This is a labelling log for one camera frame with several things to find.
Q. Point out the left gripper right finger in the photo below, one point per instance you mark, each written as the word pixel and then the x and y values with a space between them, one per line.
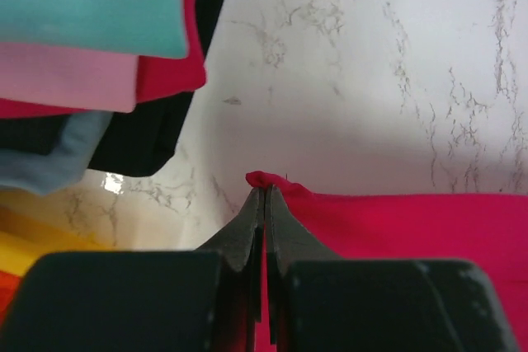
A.
pixel 322 301

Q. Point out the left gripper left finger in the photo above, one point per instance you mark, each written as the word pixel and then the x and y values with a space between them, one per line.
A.
pixel 207 299

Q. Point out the crimson red t-shirt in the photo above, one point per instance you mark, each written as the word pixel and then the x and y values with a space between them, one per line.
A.
pixel 489 230

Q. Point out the yellow plastic tray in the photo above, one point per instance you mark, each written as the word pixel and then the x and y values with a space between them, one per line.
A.
pixel 28 233

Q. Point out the folded black t-shirt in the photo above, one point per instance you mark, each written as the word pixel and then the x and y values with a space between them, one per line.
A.
pixel 137 143

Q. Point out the folded grey-blue t-shirt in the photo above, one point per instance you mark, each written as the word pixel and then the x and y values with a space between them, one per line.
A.
pixel 64 165

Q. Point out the orange t-shirt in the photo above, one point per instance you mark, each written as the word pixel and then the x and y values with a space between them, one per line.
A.
pixel 9 284

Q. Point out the folded red t-shirt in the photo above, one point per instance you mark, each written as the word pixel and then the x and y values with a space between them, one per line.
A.
pixel 158 78

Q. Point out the folded pink t-shirt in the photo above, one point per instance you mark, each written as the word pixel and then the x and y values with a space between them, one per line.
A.
pixel 41 80

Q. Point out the folded teal t-shirt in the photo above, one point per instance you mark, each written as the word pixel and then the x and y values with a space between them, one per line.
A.
pixel 143 27

